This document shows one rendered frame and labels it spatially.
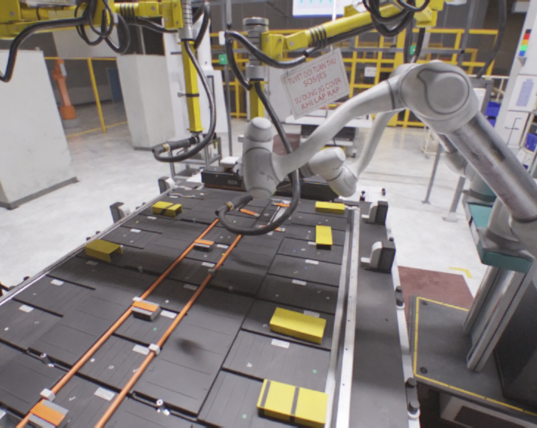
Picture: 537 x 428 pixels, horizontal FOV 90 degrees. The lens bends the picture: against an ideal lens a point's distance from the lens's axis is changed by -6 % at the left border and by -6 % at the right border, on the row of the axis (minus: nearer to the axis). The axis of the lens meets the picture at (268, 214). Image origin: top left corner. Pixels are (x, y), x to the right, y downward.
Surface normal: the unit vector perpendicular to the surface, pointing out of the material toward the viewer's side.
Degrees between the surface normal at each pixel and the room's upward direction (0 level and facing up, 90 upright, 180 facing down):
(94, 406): 0
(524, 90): 90
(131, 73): 90
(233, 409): 0
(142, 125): 90
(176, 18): 90
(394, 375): 0
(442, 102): 82
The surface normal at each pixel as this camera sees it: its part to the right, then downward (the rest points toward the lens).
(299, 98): 0.28, 0.43
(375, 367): 0.00, -0.89
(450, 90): -0.26, 0.37
